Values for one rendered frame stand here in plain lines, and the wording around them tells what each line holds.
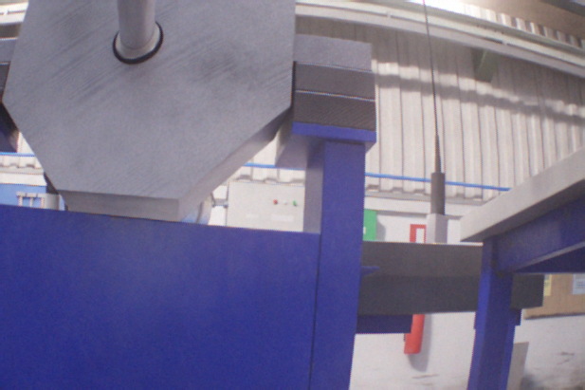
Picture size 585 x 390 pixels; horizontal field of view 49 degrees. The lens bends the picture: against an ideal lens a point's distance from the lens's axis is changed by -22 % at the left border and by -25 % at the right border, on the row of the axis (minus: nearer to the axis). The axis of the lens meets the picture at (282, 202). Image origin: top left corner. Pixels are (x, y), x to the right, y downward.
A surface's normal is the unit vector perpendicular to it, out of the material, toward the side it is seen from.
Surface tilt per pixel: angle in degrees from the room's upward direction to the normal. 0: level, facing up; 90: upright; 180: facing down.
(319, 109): 90
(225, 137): 90
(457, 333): 90
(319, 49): 90
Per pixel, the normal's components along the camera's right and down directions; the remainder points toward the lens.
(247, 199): 0.10, -0.18
